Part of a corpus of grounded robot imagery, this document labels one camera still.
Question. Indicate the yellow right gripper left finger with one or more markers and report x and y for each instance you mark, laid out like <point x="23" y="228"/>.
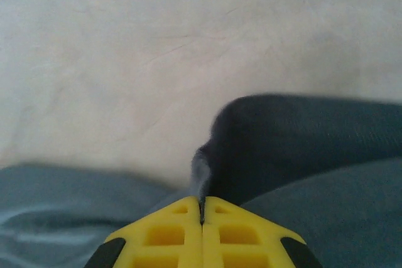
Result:
<point x="191" y="243"/>

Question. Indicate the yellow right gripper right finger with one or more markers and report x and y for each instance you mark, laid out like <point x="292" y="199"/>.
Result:
<point x="212" y="243"/>

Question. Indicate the grey-blue t-shirt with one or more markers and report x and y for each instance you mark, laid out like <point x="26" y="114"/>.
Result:
<point x="314" y="139"/>

